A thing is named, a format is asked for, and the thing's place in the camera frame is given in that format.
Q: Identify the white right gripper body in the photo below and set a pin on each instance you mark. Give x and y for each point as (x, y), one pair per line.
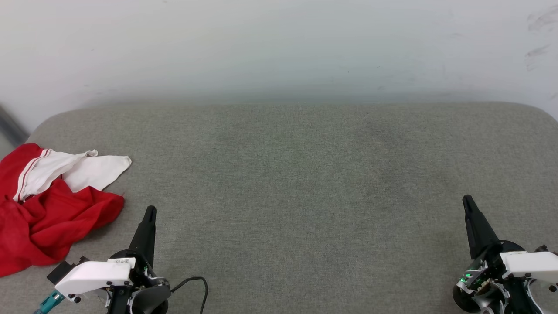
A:
(527, 264)

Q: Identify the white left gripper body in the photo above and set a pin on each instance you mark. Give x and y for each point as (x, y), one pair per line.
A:
(96, 274)

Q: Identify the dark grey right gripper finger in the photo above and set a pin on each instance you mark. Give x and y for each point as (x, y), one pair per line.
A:
(479, 231)

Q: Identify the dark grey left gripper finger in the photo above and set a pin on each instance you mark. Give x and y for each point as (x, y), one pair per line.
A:
(146, 235)

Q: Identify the red and white sports garment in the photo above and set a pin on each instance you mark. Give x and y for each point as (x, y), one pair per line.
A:
(65, 218)

